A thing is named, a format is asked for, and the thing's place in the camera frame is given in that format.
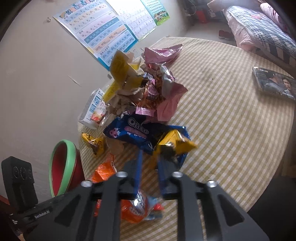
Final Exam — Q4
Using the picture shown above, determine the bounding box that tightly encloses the pink foil snack bag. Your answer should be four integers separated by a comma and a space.
142, 44, 183, 64

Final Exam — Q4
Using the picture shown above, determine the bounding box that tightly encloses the green-rimmed red trash bin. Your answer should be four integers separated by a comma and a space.
49, 140, 85, 197

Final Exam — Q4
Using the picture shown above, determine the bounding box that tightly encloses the orange snack wrapper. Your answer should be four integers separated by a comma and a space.
91, 153, 165, 224

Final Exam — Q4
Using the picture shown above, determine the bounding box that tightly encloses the small yellow black wrapper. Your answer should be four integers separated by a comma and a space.
81, 132, 106, 156

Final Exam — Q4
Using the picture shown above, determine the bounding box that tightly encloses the blue Oreo wrapper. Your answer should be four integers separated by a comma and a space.
103, 113, 190, 156

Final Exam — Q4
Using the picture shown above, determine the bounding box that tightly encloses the white blue carton box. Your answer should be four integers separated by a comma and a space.
78, 89, 107, 130

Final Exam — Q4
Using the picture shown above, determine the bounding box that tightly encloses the beige checkered tablecloth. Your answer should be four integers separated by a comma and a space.
77, 36, 295, 241

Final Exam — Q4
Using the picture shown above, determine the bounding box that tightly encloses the pink brown snack bag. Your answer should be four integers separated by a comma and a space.
135, 64, 188, 122

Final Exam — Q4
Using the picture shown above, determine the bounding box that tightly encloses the yellow crumpled wrapper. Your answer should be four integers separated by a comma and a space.
103, 50, 144, 104

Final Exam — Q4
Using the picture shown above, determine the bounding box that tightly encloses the smartphone playing video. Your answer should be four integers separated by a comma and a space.
252, 66, 295, 101

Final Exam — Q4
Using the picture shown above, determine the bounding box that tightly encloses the red shoes pair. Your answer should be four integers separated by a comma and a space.
218, 30, 234, 41

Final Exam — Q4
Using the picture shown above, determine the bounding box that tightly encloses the blue plaid bed quilt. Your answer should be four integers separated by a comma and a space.
223, 6, 295, 68

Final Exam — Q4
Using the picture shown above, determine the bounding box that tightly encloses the red box under table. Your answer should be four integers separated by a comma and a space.
196, 9, 208, 24

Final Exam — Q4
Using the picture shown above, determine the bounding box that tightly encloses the pink folded duvet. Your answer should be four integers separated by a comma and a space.
260, 3, 289, 33

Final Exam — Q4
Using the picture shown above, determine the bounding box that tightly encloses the blue pinyin wall poster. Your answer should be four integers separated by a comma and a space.
54, 0, 138, 70

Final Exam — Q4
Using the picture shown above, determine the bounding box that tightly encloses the white chart wall poster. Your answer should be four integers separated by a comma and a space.
107, 0, 157, 41

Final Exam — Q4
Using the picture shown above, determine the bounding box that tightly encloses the green number wall poster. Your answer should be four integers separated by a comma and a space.
141, 0, 170, 26

